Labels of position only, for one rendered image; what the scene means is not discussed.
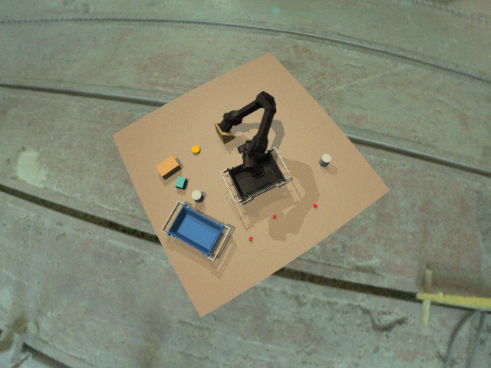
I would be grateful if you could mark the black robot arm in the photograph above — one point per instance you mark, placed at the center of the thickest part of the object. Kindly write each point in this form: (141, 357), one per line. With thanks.
(253, 149)

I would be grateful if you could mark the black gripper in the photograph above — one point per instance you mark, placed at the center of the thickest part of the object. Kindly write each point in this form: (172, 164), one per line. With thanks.
(258, 170)

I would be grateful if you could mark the small teal block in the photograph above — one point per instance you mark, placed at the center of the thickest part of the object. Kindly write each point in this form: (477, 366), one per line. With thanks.
(181, 183)

